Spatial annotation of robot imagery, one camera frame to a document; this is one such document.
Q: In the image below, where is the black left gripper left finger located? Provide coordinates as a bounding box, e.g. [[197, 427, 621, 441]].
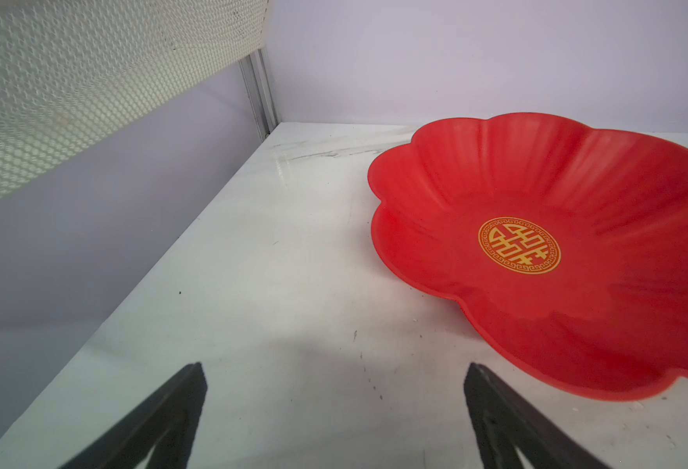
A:
[[63, 363, 208, 468]]

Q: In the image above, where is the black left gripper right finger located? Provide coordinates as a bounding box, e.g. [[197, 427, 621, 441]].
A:
[[464, 363, 607, 468]]

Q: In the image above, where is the red flower-shaped fruit bowl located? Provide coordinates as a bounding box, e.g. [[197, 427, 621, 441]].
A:
[[367, 113, 688, 401]]

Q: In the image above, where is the white mesh two-tier shelf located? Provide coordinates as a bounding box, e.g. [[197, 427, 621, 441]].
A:
[[0, 1, 273, 199]]

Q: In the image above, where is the aluminium frame corner post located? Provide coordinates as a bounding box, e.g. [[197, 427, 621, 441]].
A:
[[238, 48, 281, 140]]

